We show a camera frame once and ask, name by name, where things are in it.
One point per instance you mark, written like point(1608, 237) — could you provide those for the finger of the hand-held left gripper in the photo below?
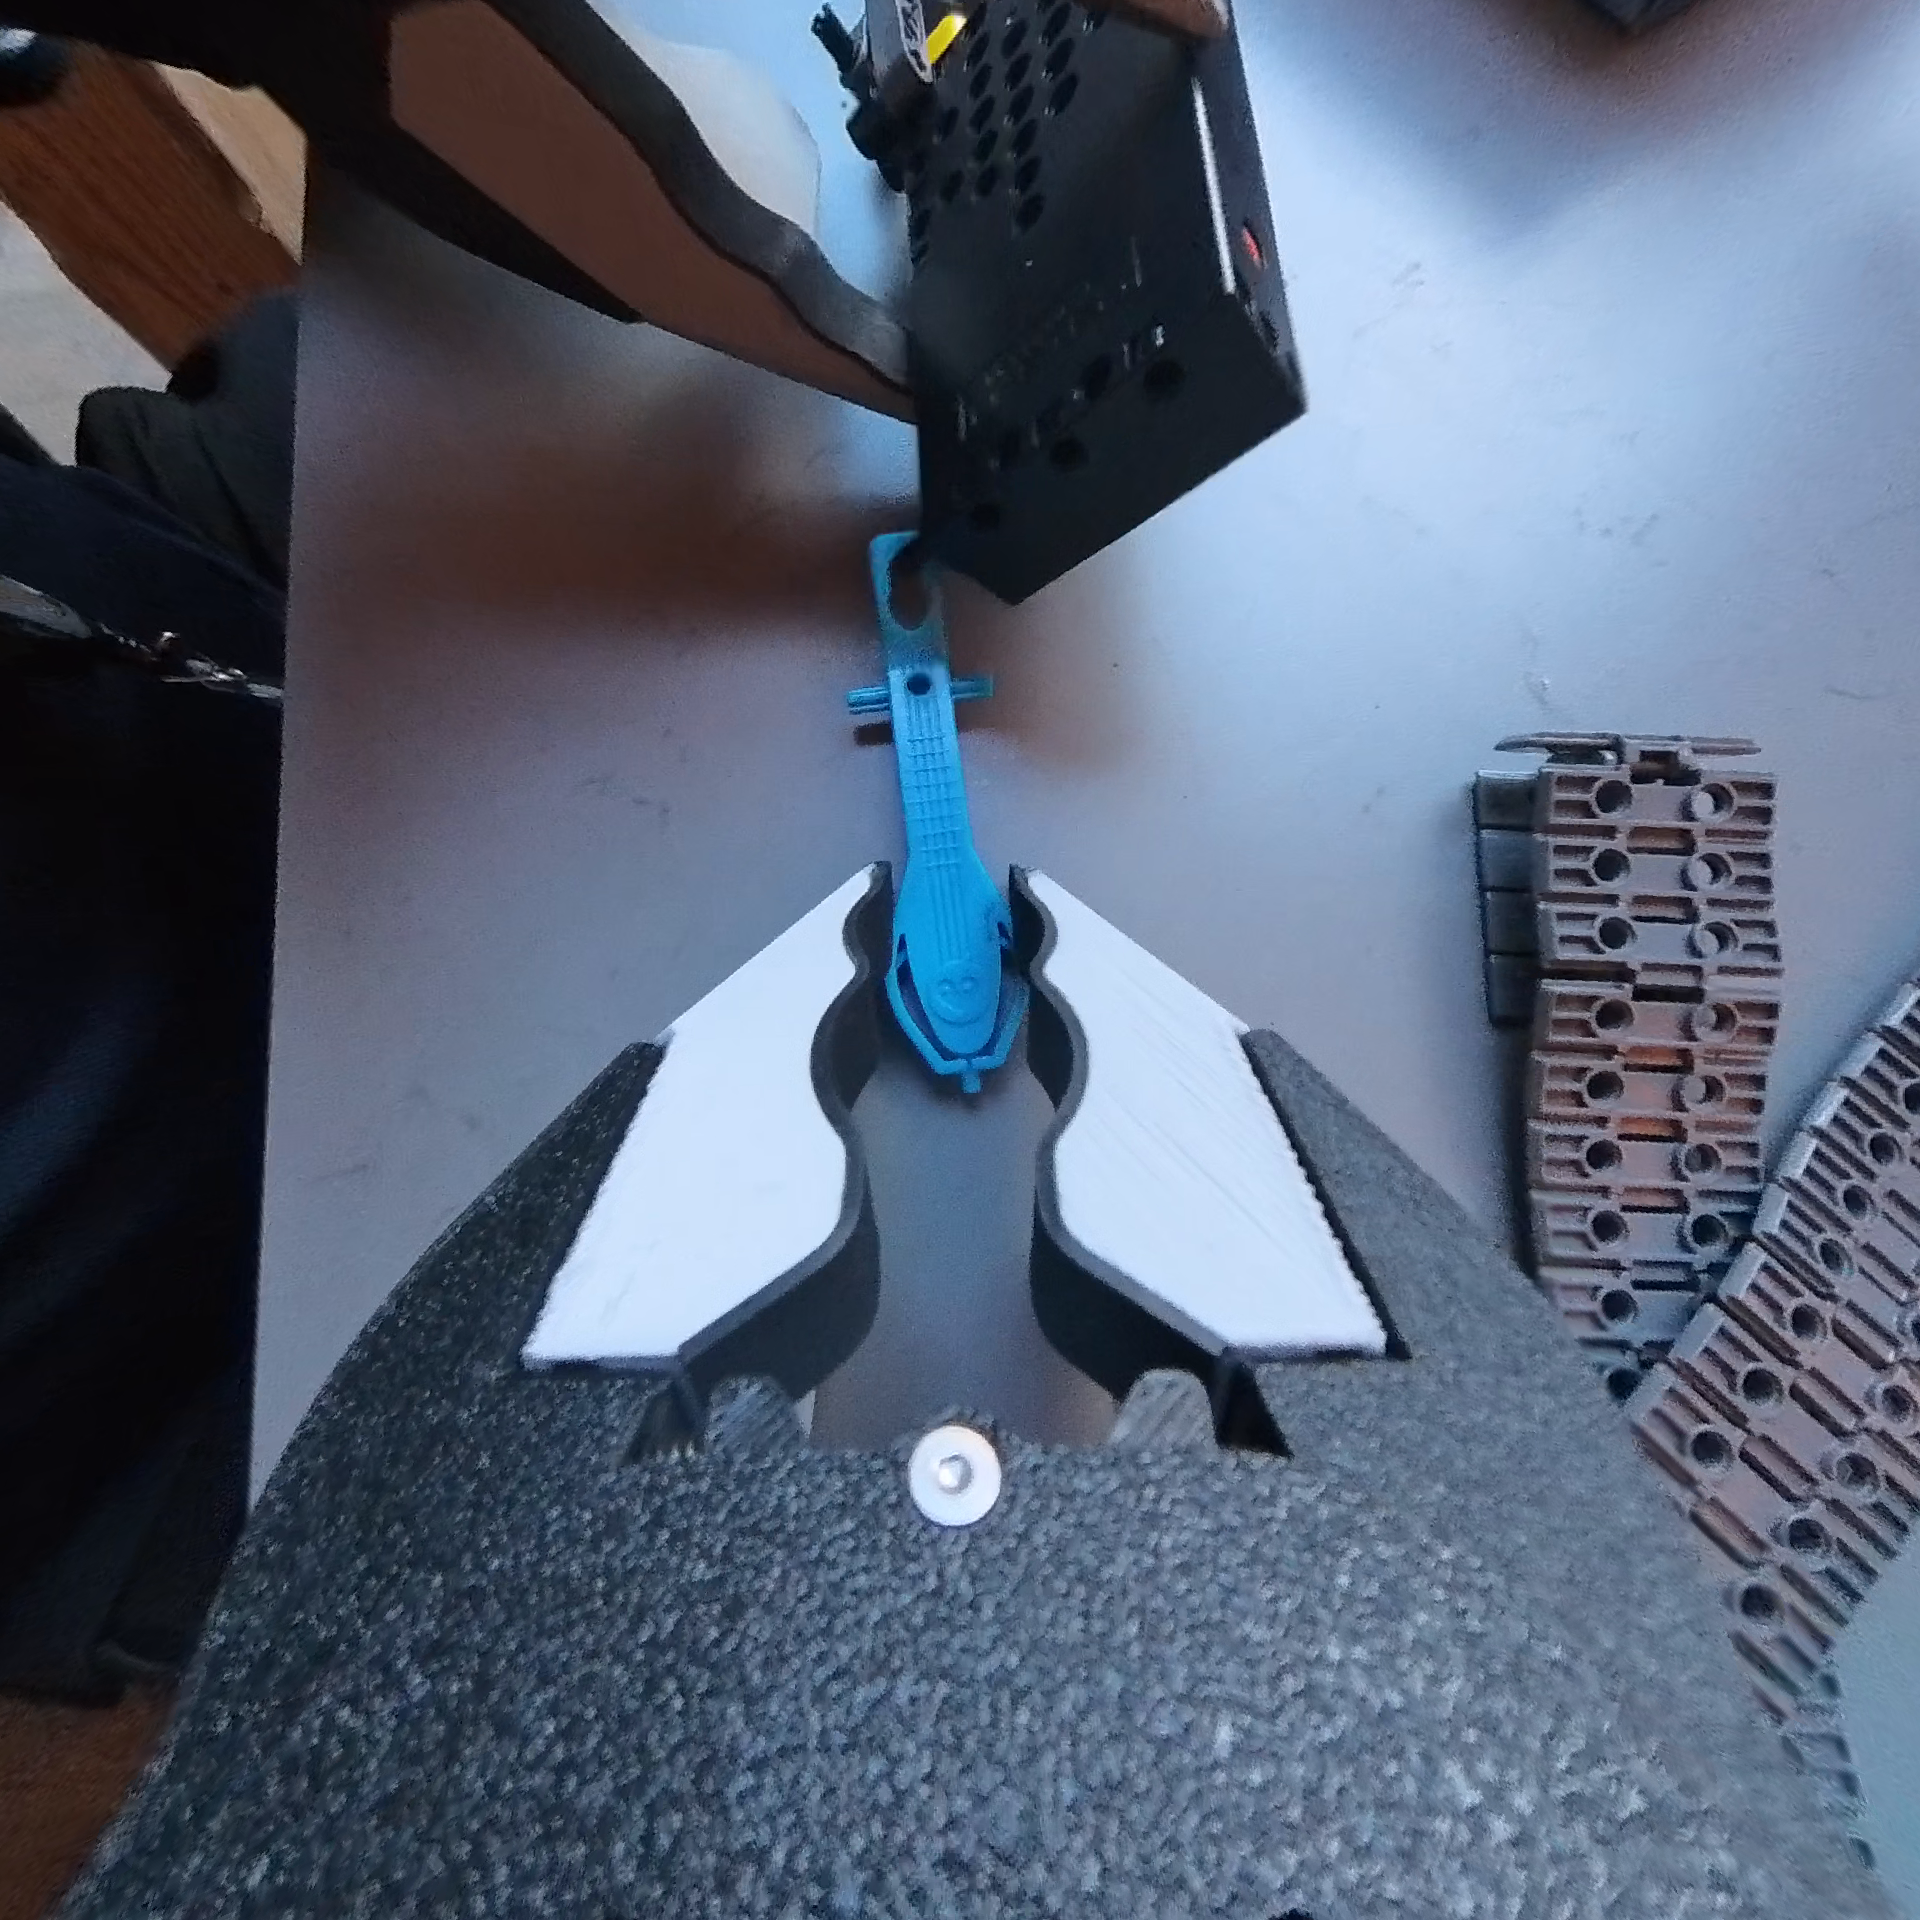
point(601, 195)
point(1170, 13)

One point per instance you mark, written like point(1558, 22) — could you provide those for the wooden post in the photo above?
point(135, 195)

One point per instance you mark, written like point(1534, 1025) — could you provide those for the black perforated brick box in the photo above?
point(1111, 300)

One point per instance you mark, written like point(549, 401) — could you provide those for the grey desk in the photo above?
point(601, 600)

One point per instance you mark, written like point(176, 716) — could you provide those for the blue brick separator tool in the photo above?
point(932, 841)

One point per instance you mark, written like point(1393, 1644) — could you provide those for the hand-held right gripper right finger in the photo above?
point(1200, 1171)

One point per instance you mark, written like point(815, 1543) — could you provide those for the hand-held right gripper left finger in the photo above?
point(720, 1154)

